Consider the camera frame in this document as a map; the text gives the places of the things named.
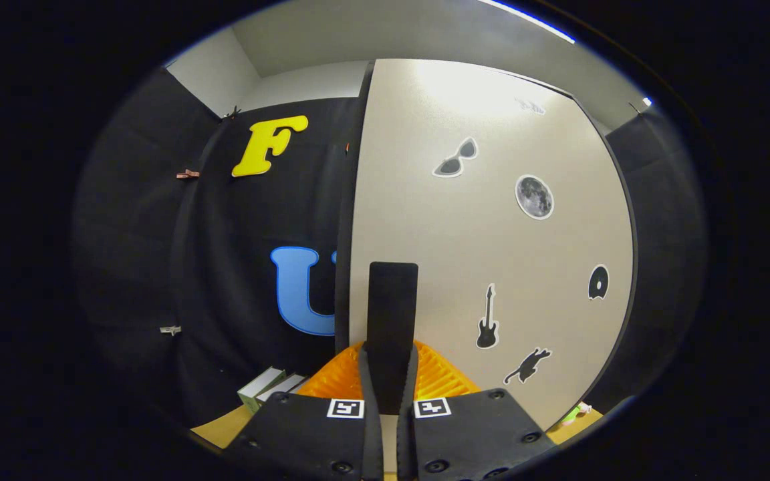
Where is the black door handle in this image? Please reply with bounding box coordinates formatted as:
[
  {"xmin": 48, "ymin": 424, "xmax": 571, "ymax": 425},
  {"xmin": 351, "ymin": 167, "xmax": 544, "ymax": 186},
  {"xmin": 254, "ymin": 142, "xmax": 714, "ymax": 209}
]
[{"xmin": 366, "ymin": 262, "xmax": 419, "ymax": 415}]

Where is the olive book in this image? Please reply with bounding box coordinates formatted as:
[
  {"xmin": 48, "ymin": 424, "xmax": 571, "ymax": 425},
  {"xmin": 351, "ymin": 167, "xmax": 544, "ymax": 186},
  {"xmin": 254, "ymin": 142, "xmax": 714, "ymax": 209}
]
[{"xmin": 255, "ymin": 374, "xmax": 302, "ymax": 405}]

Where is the black backdrop cloth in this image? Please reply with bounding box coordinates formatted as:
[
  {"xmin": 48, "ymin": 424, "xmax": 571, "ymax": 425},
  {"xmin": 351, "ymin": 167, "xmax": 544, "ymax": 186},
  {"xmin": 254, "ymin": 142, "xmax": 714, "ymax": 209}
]
[{"xmin": 71, "ymin": 67, "xmax": 710, "ymax": 428}]

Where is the beige cabinet door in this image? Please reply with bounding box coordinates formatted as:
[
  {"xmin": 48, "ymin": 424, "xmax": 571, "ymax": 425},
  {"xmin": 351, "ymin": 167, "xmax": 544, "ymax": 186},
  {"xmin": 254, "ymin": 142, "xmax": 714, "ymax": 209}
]
[{"xmin": 347, "ymin": 57, "xmax": 640, "ymax": 434}]

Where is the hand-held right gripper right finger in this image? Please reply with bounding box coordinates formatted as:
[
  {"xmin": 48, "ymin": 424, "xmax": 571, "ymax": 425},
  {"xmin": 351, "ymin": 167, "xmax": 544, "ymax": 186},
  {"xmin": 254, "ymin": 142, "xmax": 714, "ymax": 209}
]
[{"xmin": 396, "ymin": 339, "xmax": 557, "ymax": 481}]

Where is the green book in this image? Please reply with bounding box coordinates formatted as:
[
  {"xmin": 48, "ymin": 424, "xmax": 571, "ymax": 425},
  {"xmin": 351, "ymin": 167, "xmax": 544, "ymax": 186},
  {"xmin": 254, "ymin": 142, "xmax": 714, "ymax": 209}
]
[{"xmin": 238, "ymin": 366, "xmax": 287, "ymax": 414}]

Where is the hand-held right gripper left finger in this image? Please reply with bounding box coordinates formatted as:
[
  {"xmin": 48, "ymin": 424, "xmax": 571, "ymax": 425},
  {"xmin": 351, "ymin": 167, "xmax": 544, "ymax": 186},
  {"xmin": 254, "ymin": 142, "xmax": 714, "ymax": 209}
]
[{"xmin": 222, "ymin": 341, "xmax": 386, "ymax": 481}]

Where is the grey cabinet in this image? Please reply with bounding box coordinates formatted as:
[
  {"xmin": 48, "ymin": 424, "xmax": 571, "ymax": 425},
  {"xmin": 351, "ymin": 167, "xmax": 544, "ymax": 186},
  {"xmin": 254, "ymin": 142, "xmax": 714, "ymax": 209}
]
[{"xmin": 334, "ymin": 59, "xmax": 377, "ymax": 356}]

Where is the white and green toy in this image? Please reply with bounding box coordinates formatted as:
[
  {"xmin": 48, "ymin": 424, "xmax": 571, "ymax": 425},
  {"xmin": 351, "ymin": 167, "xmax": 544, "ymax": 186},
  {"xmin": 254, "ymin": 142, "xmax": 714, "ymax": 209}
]
[{"xmin": 561, "ymin": 401, "xmax": 593, "ymax": 427}]

